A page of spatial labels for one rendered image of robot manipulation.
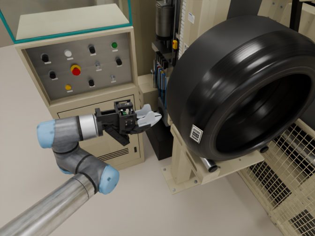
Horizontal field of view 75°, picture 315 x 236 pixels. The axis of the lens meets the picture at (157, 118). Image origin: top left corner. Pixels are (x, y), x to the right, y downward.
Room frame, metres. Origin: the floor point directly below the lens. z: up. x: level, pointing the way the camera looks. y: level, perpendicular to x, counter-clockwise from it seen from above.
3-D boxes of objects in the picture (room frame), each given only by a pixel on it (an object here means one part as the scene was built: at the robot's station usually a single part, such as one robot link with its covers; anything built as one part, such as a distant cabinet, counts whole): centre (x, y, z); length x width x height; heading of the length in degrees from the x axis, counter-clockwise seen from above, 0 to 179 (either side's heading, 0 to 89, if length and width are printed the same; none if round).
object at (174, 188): (0.91, -0.20, 0.01); 0.27 x 0.27 x 0.02; 21
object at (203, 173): (0.63, -0.18, 0.83); 0.36 x 0.09 x 0.06; 21
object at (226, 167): (0.68, -0.31, 0.80); 0.37 x 0.36 x 0.02; 111
